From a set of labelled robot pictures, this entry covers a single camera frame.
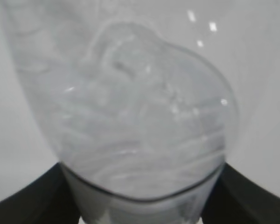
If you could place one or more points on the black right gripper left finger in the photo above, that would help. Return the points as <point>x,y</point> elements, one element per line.
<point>47,200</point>

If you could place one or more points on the clear Nongfu Spring water bottle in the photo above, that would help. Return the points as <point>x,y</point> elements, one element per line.
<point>139,121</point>

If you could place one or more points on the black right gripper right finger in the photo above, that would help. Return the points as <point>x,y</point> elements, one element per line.
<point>236,200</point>

